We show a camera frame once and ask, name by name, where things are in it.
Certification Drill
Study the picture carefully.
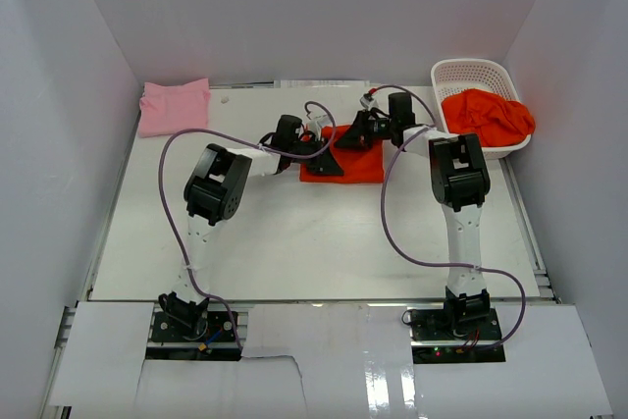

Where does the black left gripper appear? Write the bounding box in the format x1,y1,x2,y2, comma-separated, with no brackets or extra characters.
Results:
288,135,341,175

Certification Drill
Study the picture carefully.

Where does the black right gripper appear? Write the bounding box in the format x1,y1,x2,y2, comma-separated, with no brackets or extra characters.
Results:
334,110,395,151

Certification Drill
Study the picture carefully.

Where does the orange t shirt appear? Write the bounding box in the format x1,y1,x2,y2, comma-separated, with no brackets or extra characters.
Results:
299,125,385,184
442,88,536,147

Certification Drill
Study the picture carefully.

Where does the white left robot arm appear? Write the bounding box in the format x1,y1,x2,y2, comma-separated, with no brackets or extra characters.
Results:
158,127,341,340

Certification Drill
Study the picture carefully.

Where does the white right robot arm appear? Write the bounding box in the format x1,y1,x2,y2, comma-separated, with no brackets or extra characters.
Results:
337,109,491,340

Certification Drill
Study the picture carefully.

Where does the white perforated plastic basket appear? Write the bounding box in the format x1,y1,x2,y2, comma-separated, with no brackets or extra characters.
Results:
431,58,536,160

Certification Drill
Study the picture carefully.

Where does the folded pink t shirt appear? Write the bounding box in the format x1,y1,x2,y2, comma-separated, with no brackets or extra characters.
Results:
137,79,211,138

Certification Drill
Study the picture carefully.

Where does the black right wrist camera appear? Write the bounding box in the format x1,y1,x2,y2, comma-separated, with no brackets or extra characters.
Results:
388,92,415,128

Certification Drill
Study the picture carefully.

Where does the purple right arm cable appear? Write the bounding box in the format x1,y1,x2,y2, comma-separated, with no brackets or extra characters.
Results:
365,84,527,351

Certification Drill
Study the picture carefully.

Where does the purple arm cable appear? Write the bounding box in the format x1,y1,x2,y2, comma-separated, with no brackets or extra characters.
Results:
365,84,527,351
159,101,338,349

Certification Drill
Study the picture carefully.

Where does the white paper strip at wall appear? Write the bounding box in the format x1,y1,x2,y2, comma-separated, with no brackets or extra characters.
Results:
273,79,371,88

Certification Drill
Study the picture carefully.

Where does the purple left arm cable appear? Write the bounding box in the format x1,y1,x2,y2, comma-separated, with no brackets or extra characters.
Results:
159,101,338,349

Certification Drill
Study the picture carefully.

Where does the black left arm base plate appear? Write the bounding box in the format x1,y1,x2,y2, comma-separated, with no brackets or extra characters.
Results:
146,311,241,362

